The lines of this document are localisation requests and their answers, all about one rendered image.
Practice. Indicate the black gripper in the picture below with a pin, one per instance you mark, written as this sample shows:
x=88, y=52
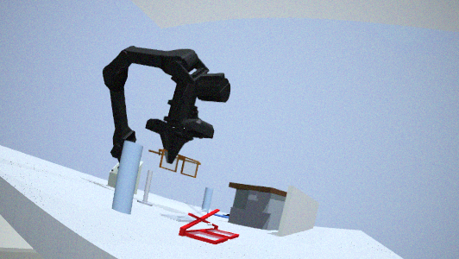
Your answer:
x=180, y=115

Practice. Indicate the light blue cylinder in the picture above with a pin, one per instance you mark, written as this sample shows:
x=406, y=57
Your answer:
x=207, y=198
x=126, y=177

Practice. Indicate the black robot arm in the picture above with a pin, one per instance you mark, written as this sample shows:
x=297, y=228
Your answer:
x=177, y=63

